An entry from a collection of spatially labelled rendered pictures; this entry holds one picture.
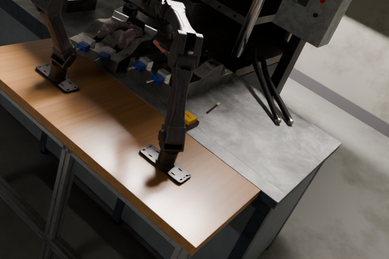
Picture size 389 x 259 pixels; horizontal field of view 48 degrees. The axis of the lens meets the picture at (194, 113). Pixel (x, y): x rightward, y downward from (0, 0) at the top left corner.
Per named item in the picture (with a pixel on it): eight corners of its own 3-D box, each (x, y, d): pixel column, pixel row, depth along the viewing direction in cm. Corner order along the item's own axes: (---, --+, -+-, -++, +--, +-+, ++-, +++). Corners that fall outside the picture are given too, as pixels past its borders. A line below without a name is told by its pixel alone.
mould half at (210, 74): (167, 105, 188) (176, 79, 181) (125, 74, 198) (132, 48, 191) (228, 82, 226) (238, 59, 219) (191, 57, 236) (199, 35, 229)
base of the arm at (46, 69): (51, 48, 180) (37, 51, 174) (83, 73, 172) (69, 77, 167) (48, 65, 184) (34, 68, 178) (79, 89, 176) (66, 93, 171)
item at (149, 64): (129, 77, 184) (132, 66, 181) (121, 71, 186) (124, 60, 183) (150, 71, 194) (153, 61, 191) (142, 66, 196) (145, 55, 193)
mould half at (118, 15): (115, 73, 196) (121, 51, 191) (67, 48, 200) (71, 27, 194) (161, 43, 239) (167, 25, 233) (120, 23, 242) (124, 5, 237)
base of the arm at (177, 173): (156, 129, 157) (143, 134, 152) (198, 161, 150) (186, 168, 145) (150, 145, 162) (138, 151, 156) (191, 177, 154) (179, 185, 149)
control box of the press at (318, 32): (240, 192, 284) (353, -24, 208) (205, 165, 295) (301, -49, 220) (256, 179, 301) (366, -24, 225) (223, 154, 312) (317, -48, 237)
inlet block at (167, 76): (147, 91, 180) (151, 80, 177) (139, 84, 182) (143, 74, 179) (168, 84, 190) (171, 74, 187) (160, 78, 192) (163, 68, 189)
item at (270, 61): (232, 78, 249) (237, 70, 246) (86, -18, 299) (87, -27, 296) (293, 55, 313) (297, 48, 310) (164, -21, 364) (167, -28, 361)
